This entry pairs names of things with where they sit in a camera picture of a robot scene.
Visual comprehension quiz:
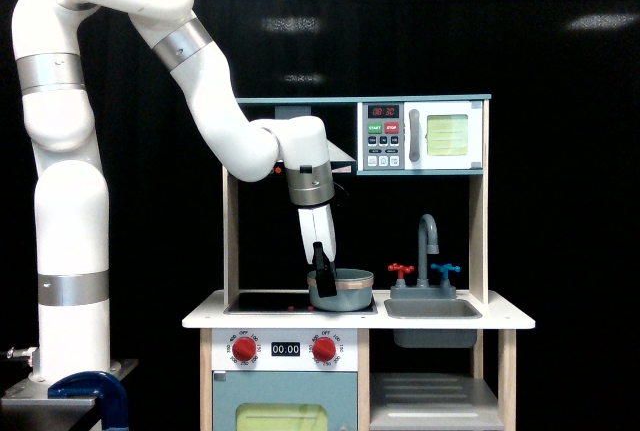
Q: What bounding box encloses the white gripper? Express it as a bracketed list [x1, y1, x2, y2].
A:
[298, 204, 337, 297]

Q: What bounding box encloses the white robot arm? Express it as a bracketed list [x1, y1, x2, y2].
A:
[12, 0, 336, 383]

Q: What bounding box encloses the grey pot with wooden rim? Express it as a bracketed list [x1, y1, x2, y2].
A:
[307, 268, 374, 312]

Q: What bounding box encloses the black oven timer display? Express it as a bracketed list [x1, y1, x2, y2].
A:
[271, 341, 300, 357]

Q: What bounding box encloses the wooden toy kitchen frame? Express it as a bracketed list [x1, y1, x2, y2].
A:
[183, 94, 535, 430]

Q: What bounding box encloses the right red oven knob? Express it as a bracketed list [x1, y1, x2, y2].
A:
[311, 336, 337, 363]

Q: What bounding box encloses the blue clamp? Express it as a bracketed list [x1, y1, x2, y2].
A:
[47, 371, 129, 431]

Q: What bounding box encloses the grey lower shelf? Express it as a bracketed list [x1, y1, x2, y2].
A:
[370, 373, 504, 430]

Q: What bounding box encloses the left red oven knob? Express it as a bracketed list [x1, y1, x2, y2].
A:
[231, 336, 257, 362]

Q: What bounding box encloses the red oven knob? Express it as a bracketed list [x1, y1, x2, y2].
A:
[311, 336, 337, 363]
[231, 336, 257, 362]

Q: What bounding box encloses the black stovetop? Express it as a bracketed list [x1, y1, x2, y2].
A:
[223, 291, 378, 316]

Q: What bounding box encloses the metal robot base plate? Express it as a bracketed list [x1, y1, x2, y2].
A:
[0, 358, 140, 408]

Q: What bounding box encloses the grey faucet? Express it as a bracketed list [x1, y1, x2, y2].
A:
[390, 214, 456, 299]

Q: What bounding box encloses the teal oven door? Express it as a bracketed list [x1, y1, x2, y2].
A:
[213, 371, 358, 430]

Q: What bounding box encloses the white toy microwave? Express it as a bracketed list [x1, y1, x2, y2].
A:
[357, 98, 488, 174]

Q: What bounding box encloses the red tap handle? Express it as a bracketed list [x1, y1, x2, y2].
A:
[387, 263, 415, 288]

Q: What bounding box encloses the blue tap handle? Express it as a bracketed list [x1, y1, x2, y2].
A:
[430, 263, 461, 288]

